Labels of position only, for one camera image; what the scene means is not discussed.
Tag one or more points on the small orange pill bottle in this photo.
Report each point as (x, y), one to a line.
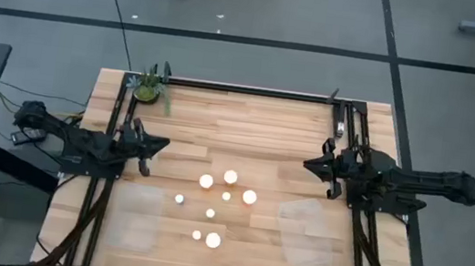
(196, 234)
(210, 213)
(179, 198)
(226, 196)

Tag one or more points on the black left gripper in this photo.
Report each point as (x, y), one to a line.
(132, 144)

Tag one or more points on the black bar clamp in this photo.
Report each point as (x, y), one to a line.
(340, 121)

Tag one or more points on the black power adapter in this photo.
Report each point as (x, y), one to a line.
(28, 135)

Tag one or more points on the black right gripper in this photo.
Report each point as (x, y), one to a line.
(340, 169)

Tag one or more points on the small potted green plant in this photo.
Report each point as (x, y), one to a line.
(148, 86)

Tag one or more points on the clear plastic bin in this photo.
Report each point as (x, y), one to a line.
(133, 229)
(309, 248)

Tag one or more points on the black aluminium table frame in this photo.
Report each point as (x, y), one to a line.
(247, 90)

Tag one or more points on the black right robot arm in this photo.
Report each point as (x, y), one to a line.
(420, 180)

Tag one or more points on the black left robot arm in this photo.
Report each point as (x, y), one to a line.
(80, 137)

